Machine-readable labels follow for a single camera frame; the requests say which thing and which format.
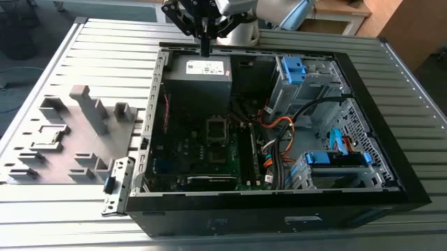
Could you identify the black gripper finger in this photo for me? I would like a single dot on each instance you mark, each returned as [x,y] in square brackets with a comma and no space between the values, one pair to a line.
[232,26]
[179,22]

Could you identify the CPU with silver top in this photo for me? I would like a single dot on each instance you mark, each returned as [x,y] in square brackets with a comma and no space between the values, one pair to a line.
[46,138]

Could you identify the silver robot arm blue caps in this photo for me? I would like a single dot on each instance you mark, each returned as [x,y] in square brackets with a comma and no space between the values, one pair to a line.
[240,34]

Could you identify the CPU socket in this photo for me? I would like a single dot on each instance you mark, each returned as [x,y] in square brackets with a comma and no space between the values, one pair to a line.
[217,158]

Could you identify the grey power supply unit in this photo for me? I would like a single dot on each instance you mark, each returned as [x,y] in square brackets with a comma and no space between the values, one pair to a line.
[201,78]

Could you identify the blue plastic drive latch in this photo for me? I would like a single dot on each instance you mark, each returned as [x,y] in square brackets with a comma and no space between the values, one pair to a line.
[293,66]

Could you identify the wooden desk white legs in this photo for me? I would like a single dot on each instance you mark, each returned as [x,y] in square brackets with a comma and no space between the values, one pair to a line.
[341,9]

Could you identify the grey metal drive cage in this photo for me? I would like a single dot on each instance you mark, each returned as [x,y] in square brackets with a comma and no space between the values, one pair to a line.
[313,86]

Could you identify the black office chair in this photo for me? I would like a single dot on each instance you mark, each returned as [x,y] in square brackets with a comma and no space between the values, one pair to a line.
[17,41]

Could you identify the green RAM stick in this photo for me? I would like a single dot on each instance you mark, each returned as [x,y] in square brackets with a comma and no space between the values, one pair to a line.
[252,151]

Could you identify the wooden cabinet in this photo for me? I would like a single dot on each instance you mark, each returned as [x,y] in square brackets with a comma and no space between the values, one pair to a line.
[411,31]

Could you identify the green motherboard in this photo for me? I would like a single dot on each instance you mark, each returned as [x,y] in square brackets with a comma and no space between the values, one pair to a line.
[232,162]

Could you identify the grey parts rack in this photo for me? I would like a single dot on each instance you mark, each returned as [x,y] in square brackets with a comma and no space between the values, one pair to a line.
[87,146]

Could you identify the black graphics card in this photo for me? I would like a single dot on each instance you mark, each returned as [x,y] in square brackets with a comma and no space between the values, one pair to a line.
[209,181]

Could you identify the grey metal disk bay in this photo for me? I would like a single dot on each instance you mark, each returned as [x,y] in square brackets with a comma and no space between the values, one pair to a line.
[335,171]

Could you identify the black PC case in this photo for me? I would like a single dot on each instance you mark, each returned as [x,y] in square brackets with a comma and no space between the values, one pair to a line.
[244,217]

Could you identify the white table frame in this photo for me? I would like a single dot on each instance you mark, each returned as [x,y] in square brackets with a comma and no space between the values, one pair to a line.
[159,15]

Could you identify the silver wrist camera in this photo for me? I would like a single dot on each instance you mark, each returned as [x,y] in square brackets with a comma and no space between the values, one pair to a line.
[232,6]

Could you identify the grey metal card retainer bracket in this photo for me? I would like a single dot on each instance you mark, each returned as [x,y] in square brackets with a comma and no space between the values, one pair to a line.
[120,167]

